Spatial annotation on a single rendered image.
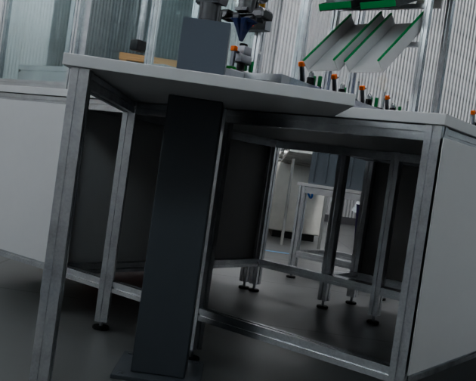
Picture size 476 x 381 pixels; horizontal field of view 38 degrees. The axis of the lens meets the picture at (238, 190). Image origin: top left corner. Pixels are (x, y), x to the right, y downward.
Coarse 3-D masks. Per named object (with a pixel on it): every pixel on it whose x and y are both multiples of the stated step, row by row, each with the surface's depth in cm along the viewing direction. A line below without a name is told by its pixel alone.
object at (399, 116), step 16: (272, 112) 214; (352, 112) 196; (368, 112) 193; (384, 112) 190; (400, 112) 188; (416, 112) 185; (240, 128) 319; (256, 128) 303; (272, 128) 288; (464, 128) 191; (336, 144) 344; (352, 144) 325; (368, 144) 308; (384, 144) 292; (400, 144) 278; (416, 144) 265
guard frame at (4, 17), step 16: (80, 0) 277; (80, 16) 277; (0, 32) 308; (80, 32) 278; (0, 48) 307; (80, 48) 280; (0, 64) 308; (0, 80) 306; (16, 80) 299; (32, 80) 292
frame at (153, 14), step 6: (156, 0) 301; (156, 6) 301; (156, 12) 301; (150, 18) 302; (156, 18) 302; (150, 24) 302; (150, 30) 302; (150, 36) 301; (150, 42) 301; (150, 48) 301; (150, 54) 301; (144, 60) 303; (150, 60) 302
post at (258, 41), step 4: (268, 4) 268; (268, 8) 268; (256, 36) 267; (260, 36) 266; (264, 36) 268; (256, 40) 268; (260, 40) 267; (256, 44) 268; (260, 44) 267; (252, 48) 268; (256, 48) 267; (260, 48) 267; (252, 52) 268; (256, 52) 267; (252, 56) 268; (256, 56) 267; (252, 60) 268; (256, 60) 267; (260, 60) 268; (256, 64) 267; (260, 64) 269; (256, 68) 267; (260, 68) 269; (252, 72) 268
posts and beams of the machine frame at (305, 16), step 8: (304, 0) 367; (312, 0) 368; (304, 8) 366; (312, 8) 369; (304, 16) 366; (304, 24) 365; (304, 32) 366; (296, 40) 368; (304, 40) 367; (296, 48) 368; (304, 48) 368; (296, 56) 367; (304, 56) 369; (296, 64) 368; (296, 72) 367
